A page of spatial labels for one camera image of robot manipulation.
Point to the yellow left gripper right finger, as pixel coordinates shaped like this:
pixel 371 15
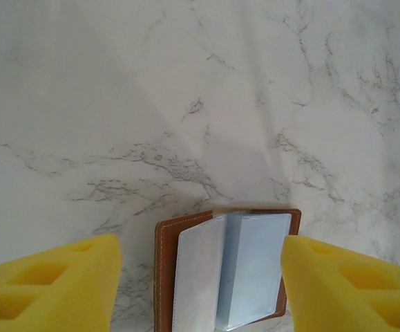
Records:
pixel 351 297

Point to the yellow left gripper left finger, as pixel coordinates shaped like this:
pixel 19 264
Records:
pixel 47 297

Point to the brown leather card holder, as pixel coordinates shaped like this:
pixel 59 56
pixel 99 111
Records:
pixel 166 242

